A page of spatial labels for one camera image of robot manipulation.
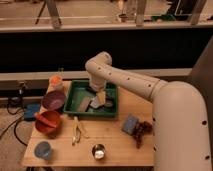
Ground purple bowl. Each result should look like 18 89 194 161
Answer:
41 91 66 110

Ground small dark round dish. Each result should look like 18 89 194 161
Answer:
104 100 114 108

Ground wooden tongs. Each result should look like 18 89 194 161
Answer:
72 116 89 145

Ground blue box on floor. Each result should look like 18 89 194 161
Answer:
24 104 40 121

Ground brown brush block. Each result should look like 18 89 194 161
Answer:
77 96 91 112

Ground blue plastic cup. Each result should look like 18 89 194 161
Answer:
34 141 52 160

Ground black utensil in tray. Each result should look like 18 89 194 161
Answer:
85 87 96 94

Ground green plastic tray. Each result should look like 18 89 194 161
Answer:
63 80 118 118

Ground blue sponge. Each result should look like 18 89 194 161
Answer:
122 114 139 135

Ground bunch of dark grapes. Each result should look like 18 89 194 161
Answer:
132 121 152 148

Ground red bowl with handle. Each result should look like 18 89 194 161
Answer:
34 111 61 135

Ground grey towel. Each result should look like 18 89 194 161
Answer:
90 97 104 109

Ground small metal cup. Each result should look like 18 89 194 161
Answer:
92 144 105 160

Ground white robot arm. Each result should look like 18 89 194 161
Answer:
85 52 213 171

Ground black cables on floor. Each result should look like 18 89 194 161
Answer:
0 87 29 147

